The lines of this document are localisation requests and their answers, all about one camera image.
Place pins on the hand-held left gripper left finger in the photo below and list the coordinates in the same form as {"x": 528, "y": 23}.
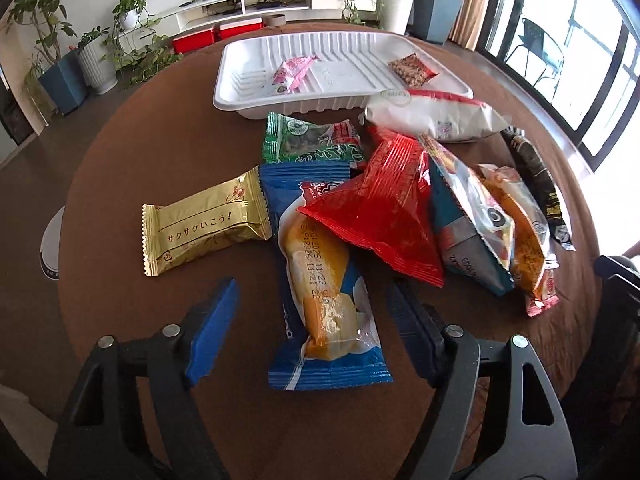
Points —
{"x": 215, "y": 330}

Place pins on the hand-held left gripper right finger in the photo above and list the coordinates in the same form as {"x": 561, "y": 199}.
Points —
{"x": 410, "y": 320}

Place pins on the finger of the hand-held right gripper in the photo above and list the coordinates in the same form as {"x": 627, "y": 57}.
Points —
{"x": 617, "y": 266}

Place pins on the small white orange packet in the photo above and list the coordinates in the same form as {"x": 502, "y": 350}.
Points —
{"x": 542, "y": 300}

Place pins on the blue bread packet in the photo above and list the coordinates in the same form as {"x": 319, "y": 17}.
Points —
{"x": 320, "y": 305}

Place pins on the orange snack packet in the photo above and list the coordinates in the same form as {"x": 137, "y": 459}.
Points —
{"x": 525, "y": 240}

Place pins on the gold wafer packet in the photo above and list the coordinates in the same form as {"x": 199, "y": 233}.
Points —
{"x": 200, "y": 225}

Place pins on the teal chip bag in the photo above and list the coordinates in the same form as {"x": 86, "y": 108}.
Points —
{"x": 465, "y": 220}

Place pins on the black snack packet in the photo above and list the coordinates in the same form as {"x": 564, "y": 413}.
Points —
{"x": 537, "y": 180}

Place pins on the green snack packet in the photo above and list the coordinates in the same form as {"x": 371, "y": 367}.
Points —
{"x": 300, "y": 142}

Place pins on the white and red snack bag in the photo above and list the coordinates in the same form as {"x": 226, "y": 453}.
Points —
{"x": 430, "y": 115}

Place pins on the white plastic tray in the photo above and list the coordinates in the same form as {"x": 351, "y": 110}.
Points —
{"x": 340, "y": 80}

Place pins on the white round stool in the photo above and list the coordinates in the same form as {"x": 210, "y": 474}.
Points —
{"x": 50, "y": 250}

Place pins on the black outdoor chair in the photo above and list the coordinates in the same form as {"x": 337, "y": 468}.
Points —
{"x": 537, "y": 47}

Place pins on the brown nut snack packet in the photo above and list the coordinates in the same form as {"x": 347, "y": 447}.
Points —
{"x": 412, "y": 70}

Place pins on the pink cartoon snack packet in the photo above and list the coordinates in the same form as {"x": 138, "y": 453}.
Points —
{"x": 292, "y": 72}

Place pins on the plant in white ribbed pot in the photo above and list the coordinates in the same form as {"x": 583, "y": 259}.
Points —
{"x": 100, "y": 67}

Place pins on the blue square plant pot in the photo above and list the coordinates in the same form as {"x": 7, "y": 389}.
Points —
{"x": 65, "y": 85}

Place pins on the red storage box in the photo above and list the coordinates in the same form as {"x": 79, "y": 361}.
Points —
{"x": 192, "y": 41}
{"x": 240, "y": 29}

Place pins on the beige curtain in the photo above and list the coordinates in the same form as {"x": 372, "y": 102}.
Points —
{"x": 472, "y": 5}

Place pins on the plant in grey square pot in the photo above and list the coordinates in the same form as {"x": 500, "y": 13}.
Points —
{"x": 437, "y": 15}

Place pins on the brown tape roll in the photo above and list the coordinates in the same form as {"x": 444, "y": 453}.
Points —
{"x": 275, "y": 20}

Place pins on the trailing plant in white pot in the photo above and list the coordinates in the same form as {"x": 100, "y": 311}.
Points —
{"x": 131, "y": 15}

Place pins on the black set-top box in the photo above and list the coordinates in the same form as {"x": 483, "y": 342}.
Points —
{"x": 271, "y": 5}

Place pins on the white tv stand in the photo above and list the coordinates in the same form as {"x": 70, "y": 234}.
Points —
{"x": 280, "y": 0}

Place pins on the tall leafy plant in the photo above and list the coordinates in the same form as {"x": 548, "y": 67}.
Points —
{"x": 42, "y": 10}

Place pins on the black window frame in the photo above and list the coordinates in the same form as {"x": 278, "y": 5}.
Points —
{"x": 607, "y": 75}

